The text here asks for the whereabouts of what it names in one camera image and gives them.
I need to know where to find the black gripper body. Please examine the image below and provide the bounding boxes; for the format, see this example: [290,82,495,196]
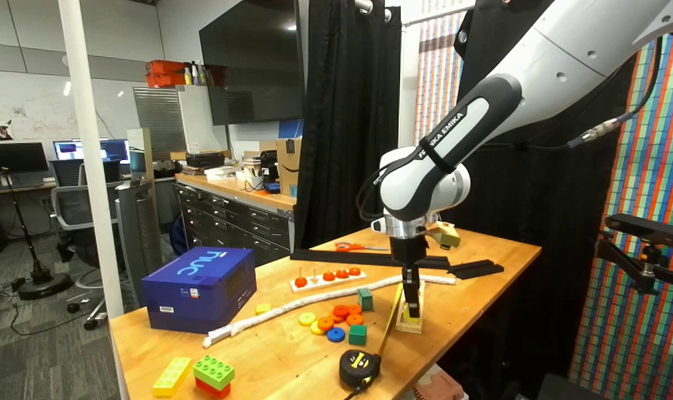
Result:
[387,233,431,272]

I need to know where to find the white peg board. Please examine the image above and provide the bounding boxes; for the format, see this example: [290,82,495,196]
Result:
[288,265,369,293]

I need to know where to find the short black flat piece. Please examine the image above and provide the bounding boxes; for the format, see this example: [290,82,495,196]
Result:
[447,258,507,282]

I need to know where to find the long black bar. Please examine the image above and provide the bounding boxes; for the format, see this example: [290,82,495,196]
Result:
[288,247,454,272]

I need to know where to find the black yellow tape measure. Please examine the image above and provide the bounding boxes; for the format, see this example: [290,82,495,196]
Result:
[338,282,408,392]

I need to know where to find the red box under table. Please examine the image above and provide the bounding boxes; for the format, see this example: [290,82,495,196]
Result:
[411,362,470,400]

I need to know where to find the long white strip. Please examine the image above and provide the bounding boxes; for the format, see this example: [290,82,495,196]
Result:
[199,274,462,351]

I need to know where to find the black hanging cloth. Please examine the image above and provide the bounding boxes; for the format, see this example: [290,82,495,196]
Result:
[437,0,641,400]

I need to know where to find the black curtain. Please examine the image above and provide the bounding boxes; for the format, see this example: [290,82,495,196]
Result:
[294,0,405,252]

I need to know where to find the brown cardboard box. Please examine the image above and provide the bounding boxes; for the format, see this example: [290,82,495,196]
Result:
[275,135,305,199]

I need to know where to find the black drawer cabinet wood top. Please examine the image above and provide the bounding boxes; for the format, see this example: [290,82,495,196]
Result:
[173,171,299,267]

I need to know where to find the green toy brick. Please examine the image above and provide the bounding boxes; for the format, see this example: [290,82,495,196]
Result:
[190,351,238,392]

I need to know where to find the blue cardboard box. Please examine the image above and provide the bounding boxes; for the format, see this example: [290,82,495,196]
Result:
[140,244,260,335]

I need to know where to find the red toy brick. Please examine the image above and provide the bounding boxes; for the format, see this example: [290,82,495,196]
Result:
[193,375,233,400]

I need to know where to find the yellow toy brick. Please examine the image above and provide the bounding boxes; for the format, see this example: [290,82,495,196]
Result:
[152,356,195,398]

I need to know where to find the red tool case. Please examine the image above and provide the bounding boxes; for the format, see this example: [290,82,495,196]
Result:
[145,58,189,91]

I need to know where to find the small lit computer monitor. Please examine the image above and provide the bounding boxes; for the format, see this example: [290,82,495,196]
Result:
[98,135,134,166]
[50,138,86,162]

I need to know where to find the white vertical pole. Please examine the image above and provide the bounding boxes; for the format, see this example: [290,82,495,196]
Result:
[56,0,127,322]

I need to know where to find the grey office chair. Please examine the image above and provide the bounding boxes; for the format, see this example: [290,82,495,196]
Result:
[49,157,124,334]

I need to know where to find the black floor stand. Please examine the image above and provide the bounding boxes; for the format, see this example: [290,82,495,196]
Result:
[0,164,75,303]

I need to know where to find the dark computer monitor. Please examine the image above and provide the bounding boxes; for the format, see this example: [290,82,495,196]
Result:
[0,139,50,181]

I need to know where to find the olive yellow wrist camera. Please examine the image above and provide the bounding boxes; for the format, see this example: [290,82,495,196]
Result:
[428,219,465,252]

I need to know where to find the orange handled scissors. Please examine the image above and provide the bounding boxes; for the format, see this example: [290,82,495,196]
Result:
[333,241,391,255]

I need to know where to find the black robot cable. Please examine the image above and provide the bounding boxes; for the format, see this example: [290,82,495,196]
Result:
[566,33,669,154]

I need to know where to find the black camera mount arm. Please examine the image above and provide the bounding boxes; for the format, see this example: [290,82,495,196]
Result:
[596,212,673,297]

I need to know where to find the multicolour woven wall panel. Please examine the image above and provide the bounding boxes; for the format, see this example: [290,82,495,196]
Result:
[566,32,673,400]

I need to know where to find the large black wall screen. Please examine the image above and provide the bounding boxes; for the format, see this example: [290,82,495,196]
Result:
[198,0,306,127]

